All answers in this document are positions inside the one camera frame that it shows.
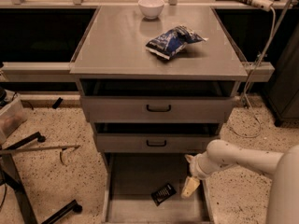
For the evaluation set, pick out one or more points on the clear plastic storage bin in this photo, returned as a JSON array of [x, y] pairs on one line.
[[12, 115]]

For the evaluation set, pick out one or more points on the top grey drawer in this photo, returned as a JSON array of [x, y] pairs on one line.
[[149, 100]]

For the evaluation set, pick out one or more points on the bottom grey drawer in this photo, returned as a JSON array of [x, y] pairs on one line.
[[131, 179]]

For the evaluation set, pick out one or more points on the blue chip bag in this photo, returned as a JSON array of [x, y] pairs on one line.
[[169, 44]]

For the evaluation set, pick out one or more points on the middle grey drawer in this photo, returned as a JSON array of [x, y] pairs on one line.
[[154, 137]]

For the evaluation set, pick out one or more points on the dark cabinet at right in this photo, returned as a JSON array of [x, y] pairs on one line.
[[282, 90]]

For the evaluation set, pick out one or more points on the grey drawer cabinet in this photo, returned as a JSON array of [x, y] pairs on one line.
[[115, 48]]

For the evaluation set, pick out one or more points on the white ceramic bowl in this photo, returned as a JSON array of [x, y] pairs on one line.
[[151, 9]]

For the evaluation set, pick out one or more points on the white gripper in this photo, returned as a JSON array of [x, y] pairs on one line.
[[194, 168]]

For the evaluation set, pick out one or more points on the grey drawer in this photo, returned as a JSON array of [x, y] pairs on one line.
[[131, 179], [154, 137], [149, 100]]

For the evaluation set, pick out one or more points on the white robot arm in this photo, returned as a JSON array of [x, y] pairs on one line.
[[281, 168]]

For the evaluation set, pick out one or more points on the small black floor object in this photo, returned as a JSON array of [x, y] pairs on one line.
[[57, 103]]

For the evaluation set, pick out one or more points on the grey horizontal rail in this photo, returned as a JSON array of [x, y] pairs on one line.
[[37, 72]]

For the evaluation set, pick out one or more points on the thin metal rod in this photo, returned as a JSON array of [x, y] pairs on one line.
[[14, 151]]

